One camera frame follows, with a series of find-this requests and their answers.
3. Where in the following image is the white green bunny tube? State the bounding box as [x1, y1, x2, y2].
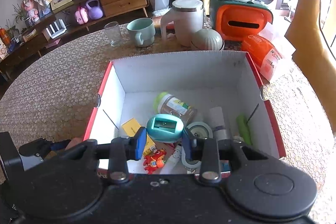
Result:
[163, 144, 182, 172]

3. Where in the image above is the green ceramic mug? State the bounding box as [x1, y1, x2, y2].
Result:
[126, 18, 155, 48]

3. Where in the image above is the wooden media sideboard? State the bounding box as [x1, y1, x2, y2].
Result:
[1, 0, 149, 81]

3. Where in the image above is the clear bottle silver cap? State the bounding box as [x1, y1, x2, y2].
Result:
[209, 106, 232, 141]

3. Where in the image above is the green lid toothpick jar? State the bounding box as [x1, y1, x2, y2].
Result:
[153, 92, 197, 126]

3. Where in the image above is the red white cardboard box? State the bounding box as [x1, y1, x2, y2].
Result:
[82, 50, 288, 179]

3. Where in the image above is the orange tissue packet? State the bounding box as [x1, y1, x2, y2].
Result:
[241, 35, 282, 82]

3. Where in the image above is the yellow giraffe statue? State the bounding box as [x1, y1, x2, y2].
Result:
[285, 0, 335, 132]

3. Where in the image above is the clear drinking glass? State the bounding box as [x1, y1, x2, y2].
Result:
[104, 22, 122, 47]

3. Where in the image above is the red orange toy figure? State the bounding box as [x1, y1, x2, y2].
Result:
[143, 149, 166, 174]

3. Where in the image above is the yellow box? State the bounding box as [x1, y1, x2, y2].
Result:
[121, 118, 156, 160]

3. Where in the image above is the purple kettlebell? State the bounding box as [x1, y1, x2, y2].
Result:
[85, 0, 104, 20]

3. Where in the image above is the white wifi router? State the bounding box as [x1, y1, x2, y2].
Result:
[46, 19, 67, 39]

